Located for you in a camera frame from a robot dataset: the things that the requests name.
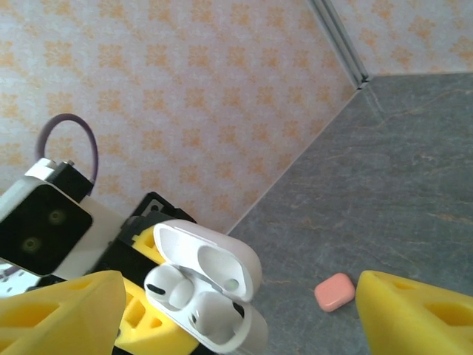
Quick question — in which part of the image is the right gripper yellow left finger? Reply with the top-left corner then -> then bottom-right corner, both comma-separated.
0,269 -> 127,355

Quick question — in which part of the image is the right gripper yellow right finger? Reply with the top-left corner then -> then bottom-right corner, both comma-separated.
355,269 -> 473,355

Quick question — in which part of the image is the white wireless earbud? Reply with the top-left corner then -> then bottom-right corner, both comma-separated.
143,264 -> 195,311

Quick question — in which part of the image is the white earbud charging case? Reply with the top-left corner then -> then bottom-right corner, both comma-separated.
143,218 -> 269,355

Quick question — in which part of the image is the pink earbud charging case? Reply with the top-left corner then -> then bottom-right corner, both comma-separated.
313,272 -> 356,314

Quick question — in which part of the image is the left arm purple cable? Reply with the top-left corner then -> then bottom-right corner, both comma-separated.
35,113 -> 100,193

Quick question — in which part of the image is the aluminium frame corner post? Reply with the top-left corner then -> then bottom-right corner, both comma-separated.
308,0 -> 372,92

